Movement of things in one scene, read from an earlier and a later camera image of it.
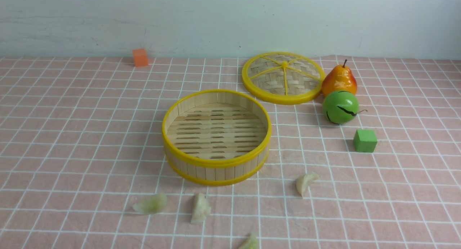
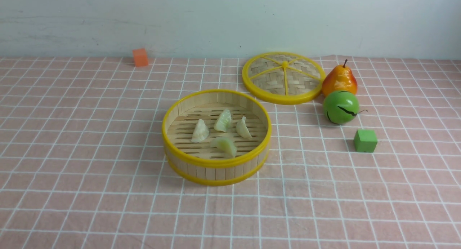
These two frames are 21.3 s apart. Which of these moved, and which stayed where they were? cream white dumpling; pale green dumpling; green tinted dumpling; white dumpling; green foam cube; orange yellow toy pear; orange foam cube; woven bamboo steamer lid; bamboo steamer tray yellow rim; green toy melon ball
Moved: white dumpling; pale green dumpling; cream white dumpling; green tinted dumpling
Stayed: bamboo steamer tray yellow rim; orange yellow toy pear; woven bamboo steamer lid; green toy melon ball; green foam cube; orange foam cube
